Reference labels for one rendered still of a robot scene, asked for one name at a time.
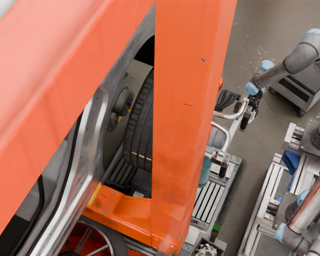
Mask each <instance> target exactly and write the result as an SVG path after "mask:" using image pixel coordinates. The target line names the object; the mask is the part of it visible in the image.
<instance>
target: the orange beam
mask: <svg viewBox="0 0 320 256"><path fill-rule="evenodd" d="M154 2H155V0H17V1H16V2H15V3H14V5H13V6H12V7H11V8H10V9H9V10H8V11H7V13H6V14H5V15H4V16H3V17H2V18H1V19H0V235H1V233H2V232H3V230H4V229H5V227H6V226H7V224H8V223H9V221H10V220H11V218H12V217H13V215H14V214H15V212H16V211H17V209H18V208H19V206H20V205H21V203H22V202H23V200H24V199H25V197H26V196H27V194H28V193H29V191H30V190H31V188H32V186H33V185H34V183H35V182H36V180H37V179H38V177H39V176H40V174H41V173H42V172H43V170H44V169H45V167H46V166H47V164H48V163H49V161H50V160H51V158H52V156H53V155H54V153H55V152H56V150H57V149H58V147H59V146H60V144H61V143H62V141H63V140H64V138H65V137H66V135H67V134H68V132H69V131H70V129H71V127H72V126H73V124H74V123H75V121H76V120H77V118H78V117H79V115H80V114H81V112H82V111H83V109H84V108H85V106H86V105H87V103H88V102H89V100H90V99H91V97H92V96H93V94H94V93H95V91H96V90H97V88H98V87H99V85H100V84H101V82H102V81H103V79H104V78H105V76H106V75H107V73H108V72H109V70H110V69H111V67H112V66H113V64H114V63H115V61H116V60H117V58H118V57H119V55H120V53H121V52H122V50H123V49H124V47H125V46H126V44H127V43H128V41H129V40H130V38H131V37H132V35H133V34H134V32H135V31H136V29H137V28H138V26H139V25H140V23H141V22H142V20H143V19H144V17H145V16H146V14H147V12H148V11H149V9H150V8H151V6H152V5H153V3H154Z"/></svg>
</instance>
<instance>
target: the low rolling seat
mask: <svg viewBox="0 0 320 256"><path fill-rule="evenodd" d="M268 92H270V93H277V92H279V93H280V94H281V95H283V96H284V97H285V98H287V99H288V100H290V101H291V102H292V103H294V104H295V105H297V106H298V107H299V108H301V109H300V111H299V112H300V113H299V116H301V117H303V115H304V114H305V112H307V111H308V110H309V109H310V108H311V107H312V106H313V105H314V104H315V103H316V102H317V101H318V100H319V99H320V77H319V75H318V73H317V71H316V69H315V67H314V65H313V64H311V65H310V66H309V67H307V68H305V69H304V70H302V71H300V72H298V73H296V74H293V75H292V74H290V75H288V76H286V77H284V78H282V79H280V80H278V81H276V82H274V83H272V84H270V87H269V88H268Z"/></svg>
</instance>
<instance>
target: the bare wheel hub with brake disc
mask: <svg viewBox="0 0 320 256"><path fill-rule="evenodd" d="M133 86H134V80H133V77H132V76H131V75H128V74H125V76H124V78H123V80H122V83H121V85H120V87H119V90H118V92H117V95H116V98H115V101H114V104H113V107H112V110H111V112H113V113H116V114H117V118H116V120H117V122H118V116H120V120H121V119H122V117H125V116H126V115H127V114H128V110H126V109H125V108H126V105H127V103H128V101H129V100H132V101H133V100H134V93H133ZM120 120H119V121H120Z"/></svg>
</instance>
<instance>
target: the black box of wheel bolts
mask: <svg viewBox="0 0 320 256"><path fill-rule="evenodd" d="M223 253H224V250H222V249H221V248H219V247H218V246H216V245H214V244H213V243H211V242H209V241H208V240H206V239H205V238H203V237H202V238H201V240H200V241H199V243H198V244H197V246H196V248H195V249H194V251H193V252H192V254H191V256H222V254H223Z"/></svg>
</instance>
